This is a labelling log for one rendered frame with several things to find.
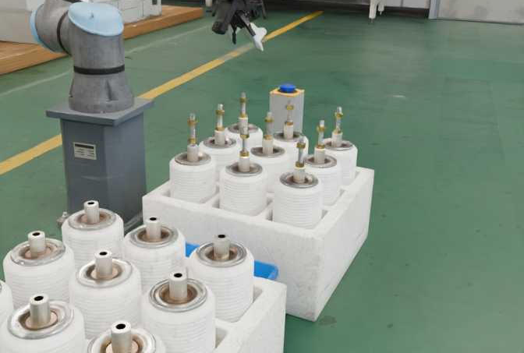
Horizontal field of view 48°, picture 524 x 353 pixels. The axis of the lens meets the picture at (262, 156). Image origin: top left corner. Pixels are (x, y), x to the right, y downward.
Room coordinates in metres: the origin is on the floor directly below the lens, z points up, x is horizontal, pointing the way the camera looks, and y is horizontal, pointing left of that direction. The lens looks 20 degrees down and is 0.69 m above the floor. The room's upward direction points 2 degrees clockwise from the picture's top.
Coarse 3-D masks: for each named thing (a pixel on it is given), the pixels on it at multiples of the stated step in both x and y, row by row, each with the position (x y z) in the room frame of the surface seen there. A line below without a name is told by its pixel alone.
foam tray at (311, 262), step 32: (160, 192) 1.13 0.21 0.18; (352, 192) 1.16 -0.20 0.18; (192, 224) 1.06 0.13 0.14; (224, 224) 1.03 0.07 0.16; (256, 224) 1.00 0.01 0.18; (320, 224) 1.01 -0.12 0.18; (352, 224) 1.15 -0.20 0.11; (256, 256) 1.00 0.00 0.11; (288, 256) 0.97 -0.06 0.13; (320, 256) 0.95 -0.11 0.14; (352, 256) 1.18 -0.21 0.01; (288, 288) 0.97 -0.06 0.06; (320, 288) 0.97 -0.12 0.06
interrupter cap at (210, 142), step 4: (212, 136) 1.28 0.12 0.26; (204, 140) 1.25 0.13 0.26; (208, 140) 1.26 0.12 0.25; (212, 140) 1.26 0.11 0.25; (228, 140) 1.26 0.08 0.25; (232, 140) 1.26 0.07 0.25; (204, 144) 1.23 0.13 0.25; (208, 144) 1.23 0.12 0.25; (212, 144) 1.23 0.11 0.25; (216, 144) 1.24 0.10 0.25; (224, 144) 1.24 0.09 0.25; (228, 144) 1.23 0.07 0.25; (232, 144) 1.23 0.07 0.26; (216, 148) 1.21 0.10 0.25; (220, 148) 1.21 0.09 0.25; (224, 148) 1.22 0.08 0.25
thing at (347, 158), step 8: (328, 152) 1.22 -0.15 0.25; (336, 152) 1.22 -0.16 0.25; (344, 152) 1.22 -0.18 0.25; (352, 152) 1.23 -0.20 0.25; (344, 160) 1.22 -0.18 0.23; (352, 160) 1.23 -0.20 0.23; (344, 168) 1.22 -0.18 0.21; (352, 168) 1.23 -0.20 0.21; (344, 176) 1.22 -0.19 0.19; (352, 176) 1.24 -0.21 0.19; (344, 184) 1.22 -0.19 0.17
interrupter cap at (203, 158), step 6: (180, 156) 1.15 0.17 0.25; (186, 156) 1.16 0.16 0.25; (198, 156) 1.16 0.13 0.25; (204, 156) 1.16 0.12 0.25; (210, 156) 1.15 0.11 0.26; (180, 162) 1.11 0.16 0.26; (186, 162) 1.12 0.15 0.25; (192, 162) 1.12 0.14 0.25; (198, 162) 1.12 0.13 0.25; (204, 162) 1.12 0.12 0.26
